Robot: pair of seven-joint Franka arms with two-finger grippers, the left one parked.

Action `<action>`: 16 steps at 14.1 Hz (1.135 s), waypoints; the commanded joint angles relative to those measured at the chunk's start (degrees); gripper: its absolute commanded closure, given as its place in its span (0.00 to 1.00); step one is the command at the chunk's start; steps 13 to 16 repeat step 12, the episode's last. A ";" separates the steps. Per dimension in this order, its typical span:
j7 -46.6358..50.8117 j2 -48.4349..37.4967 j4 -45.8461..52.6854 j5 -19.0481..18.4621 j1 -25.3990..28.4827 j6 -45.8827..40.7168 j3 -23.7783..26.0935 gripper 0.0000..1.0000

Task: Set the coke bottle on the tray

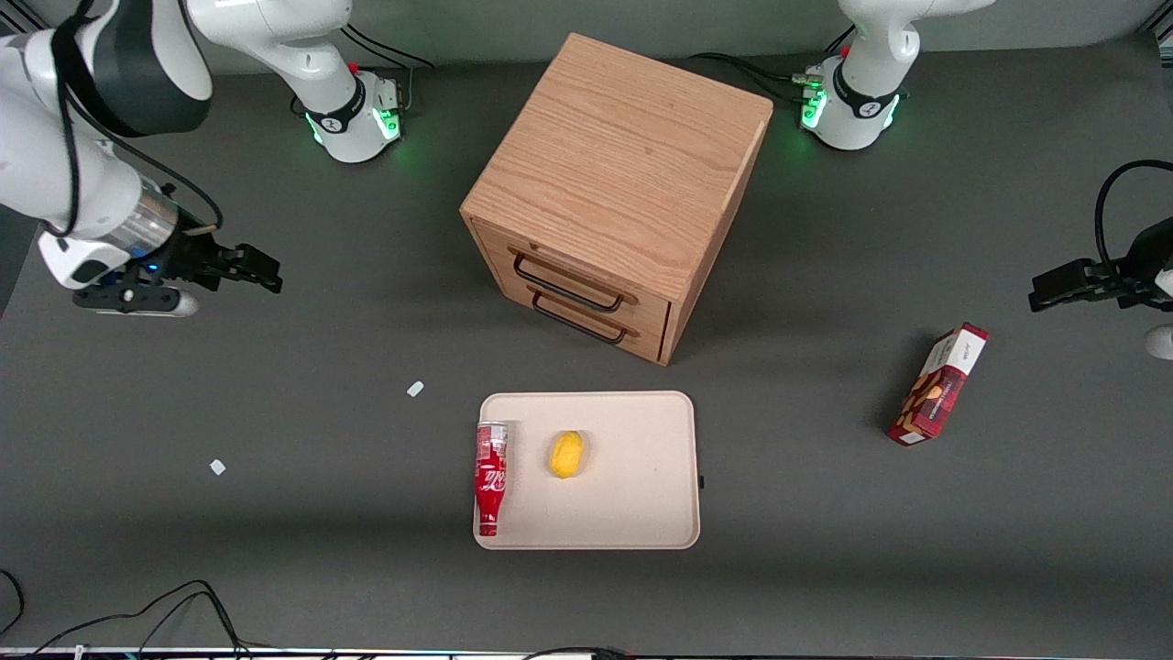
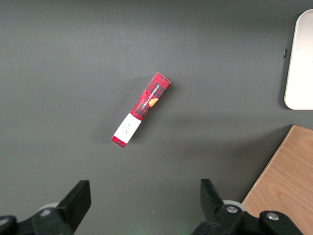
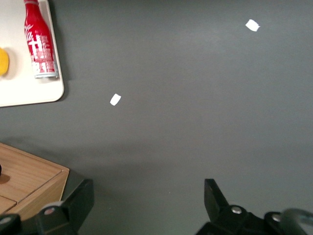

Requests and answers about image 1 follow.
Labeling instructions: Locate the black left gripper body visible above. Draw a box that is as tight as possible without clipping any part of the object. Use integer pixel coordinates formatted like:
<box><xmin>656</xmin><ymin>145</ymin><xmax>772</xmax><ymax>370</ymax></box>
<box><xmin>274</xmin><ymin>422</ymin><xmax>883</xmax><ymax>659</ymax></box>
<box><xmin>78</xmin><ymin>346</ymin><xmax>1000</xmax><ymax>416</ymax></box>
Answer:
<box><xmin>1094</xmin><ymin>215</ymin><xmax>1173</xmax><ymax>310</ymax></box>

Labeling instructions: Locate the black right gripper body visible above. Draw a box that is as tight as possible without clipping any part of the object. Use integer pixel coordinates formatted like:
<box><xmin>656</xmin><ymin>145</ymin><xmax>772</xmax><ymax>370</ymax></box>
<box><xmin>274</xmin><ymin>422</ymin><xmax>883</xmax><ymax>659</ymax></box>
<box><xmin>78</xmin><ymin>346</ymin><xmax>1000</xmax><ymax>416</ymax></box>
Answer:
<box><xmin>137</xmin><ymin>209</ymin><xmax>231</xmax><ymax>291</ymax></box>

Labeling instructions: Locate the red coke bottle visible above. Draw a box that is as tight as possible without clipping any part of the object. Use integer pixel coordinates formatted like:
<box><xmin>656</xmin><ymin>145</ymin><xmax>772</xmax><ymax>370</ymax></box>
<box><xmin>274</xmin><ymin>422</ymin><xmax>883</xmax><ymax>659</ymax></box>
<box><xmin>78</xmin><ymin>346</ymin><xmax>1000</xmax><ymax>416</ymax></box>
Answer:
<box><xmin>474</xmin><ymin>420</ymin><xmax>511</xmax><ymax>538</ymax></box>

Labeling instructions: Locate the beige plastic tray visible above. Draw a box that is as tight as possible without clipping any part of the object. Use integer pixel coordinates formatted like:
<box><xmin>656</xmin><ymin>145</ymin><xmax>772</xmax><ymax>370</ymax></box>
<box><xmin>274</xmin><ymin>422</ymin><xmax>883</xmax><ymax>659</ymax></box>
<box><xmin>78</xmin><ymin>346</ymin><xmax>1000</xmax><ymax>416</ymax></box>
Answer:
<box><xmin>473</xmin><ymin>391</ymin><xmax>703</xmax><ymax>552</ymax></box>

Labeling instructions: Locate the red cookie box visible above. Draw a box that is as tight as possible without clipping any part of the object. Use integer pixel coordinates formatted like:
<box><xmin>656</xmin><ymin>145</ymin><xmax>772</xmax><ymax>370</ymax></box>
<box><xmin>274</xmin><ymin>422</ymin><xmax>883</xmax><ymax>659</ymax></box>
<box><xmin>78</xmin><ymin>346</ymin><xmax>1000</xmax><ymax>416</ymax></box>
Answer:
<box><xmin>886</xmin><ymin>322</ymin><xmax>992</xmax><ymax>447</ymax></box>

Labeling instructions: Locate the wooden drawer front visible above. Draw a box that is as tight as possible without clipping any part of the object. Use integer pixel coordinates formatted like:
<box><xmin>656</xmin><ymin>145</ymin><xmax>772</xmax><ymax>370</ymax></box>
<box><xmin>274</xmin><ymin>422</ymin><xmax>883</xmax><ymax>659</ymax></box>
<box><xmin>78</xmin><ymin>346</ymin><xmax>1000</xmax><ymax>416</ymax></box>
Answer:
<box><xmin>475</xmin><ymin>223</ymin><xmax>675</xmax><ymax>333</ymax></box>
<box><xmin>499</xmin><ymin>275</ymin><xmax>672</xmax><ymax>365</ymax></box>

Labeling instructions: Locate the yellow lemon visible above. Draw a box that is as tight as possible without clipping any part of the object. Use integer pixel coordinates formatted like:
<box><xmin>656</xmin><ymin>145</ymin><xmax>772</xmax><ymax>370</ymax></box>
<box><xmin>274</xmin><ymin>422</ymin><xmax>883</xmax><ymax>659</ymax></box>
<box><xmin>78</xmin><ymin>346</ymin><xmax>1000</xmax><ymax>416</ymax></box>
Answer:
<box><xmin>550</xmin><ymin>430</ymin><xmax>587</xmax><ymax>479</ymax></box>

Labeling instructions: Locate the wooden drawer cabinet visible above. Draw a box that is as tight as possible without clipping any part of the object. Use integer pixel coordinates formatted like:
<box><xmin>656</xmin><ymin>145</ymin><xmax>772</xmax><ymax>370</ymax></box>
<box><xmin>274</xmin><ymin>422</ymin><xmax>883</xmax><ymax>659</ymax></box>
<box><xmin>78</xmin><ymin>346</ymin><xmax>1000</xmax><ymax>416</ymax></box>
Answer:
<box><xmin>459</xmin><ymin>32</ymin><xmax>774</xmax><ymax>368</ymax></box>

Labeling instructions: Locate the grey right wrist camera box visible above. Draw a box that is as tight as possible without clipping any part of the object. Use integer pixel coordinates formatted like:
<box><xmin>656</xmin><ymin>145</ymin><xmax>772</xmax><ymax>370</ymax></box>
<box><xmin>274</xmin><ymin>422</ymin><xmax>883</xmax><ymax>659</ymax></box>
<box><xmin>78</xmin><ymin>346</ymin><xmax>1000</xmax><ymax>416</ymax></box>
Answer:
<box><xmin>72</xmin><ymin>283</ymin><xmax>199</xmax><ymax>319</ymax></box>

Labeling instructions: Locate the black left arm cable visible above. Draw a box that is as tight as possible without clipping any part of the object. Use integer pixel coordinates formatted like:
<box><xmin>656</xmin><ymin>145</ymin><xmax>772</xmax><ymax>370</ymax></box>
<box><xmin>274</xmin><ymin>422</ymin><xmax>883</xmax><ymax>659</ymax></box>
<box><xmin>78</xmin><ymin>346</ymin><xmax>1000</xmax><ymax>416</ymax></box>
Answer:
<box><xmin>1093</xmin><ymin>159</ymin><xmax>1173</xmax><ymax>276</ymax></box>

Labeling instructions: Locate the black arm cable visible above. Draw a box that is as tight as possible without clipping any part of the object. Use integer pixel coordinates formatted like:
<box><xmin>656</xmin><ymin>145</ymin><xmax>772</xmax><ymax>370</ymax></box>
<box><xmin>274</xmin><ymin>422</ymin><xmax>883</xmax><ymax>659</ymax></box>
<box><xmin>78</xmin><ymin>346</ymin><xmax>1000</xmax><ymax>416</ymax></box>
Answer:
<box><xmin>1093</xmin><ymin>159</ymin><xmax>1173</xmax><ymax>276</ymax></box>
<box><xmin>50</xmin><ymin>0</ymin><xmax>224</xmax><ymax>239</ymax></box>

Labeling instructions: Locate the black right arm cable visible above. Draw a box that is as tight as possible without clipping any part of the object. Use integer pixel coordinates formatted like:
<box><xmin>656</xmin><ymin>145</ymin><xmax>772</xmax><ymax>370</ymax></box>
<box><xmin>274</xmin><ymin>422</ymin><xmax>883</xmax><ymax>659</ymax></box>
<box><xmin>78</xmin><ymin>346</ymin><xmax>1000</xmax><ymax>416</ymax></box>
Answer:
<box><xmin>50</xmin><ymin>0</ymin><xmax>224</xmax><ymax>239</ymax></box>

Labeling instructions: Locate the black metal drawer handle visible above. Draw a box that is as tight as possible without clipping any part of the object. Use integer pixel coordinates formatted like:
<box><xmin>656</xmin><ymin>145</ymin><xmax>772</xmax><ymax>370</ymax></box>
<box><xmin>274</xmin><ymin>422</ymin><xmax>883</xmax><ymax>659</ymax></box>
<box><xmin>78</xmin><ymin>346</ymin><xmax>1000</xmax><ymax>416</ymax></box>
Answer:
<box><xmin>512</xmin><ymin>251</ymin><xmax>627</xmax><ymax>314</ymax></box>
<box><xmin>531</xmin><ymin>292</ymin><xmax>630</xmax><ymax>347</ymax></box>

